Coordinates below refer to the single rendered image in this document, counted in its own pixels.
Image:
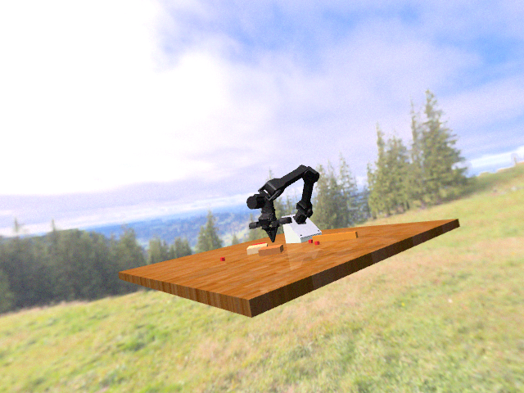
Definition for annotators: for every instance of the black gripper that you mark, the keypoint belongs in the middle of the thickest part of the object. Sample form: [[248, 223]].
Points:
[[271, 231]]

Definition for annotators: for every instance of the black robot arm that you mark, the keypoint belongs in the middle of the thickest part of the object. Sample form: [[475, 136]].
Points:
[[276, 186]]

